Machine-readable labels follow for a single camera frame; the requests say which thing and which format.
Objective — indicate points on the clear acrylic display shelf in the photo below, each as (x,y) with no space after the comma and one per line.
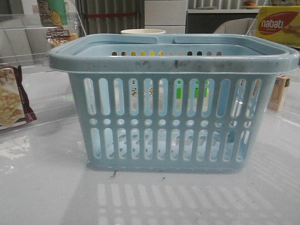
(290,112)
(23,42)

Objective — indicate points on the clear acrylic right display shelf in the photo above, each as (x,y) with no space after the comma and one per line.
(290,112)

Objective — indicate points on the clear acrylic left display shelf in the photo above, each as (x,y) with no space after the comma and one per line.
(23,42)

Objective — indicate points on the maroon almond cracker packet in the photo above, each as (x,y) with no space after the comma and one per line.
(15,109)

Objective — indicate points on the packaged bread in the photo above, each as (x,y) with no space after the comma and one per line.
(56,38)

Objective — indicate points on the white drawer cabinet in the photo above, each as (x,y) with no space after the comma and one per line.
(167,15)

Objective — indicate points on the beige armchair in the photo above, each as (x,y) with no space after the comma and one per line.
(238,26)

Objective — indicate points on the small beige wafer box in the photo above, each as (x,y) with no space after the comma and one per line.
(278,95)

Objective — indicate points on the yellow patterned paper cup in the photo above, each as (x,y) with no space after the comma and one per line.
(143,31)

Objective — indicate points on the yellow nabati wafer box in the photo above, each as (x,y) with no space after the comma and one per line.
(280,24)

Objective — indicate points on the green snack bag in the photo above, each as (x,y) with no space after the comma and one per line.
(52,12)

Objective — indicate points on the light blue plastic basket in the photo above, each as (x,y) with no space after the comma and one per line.
(171,102)

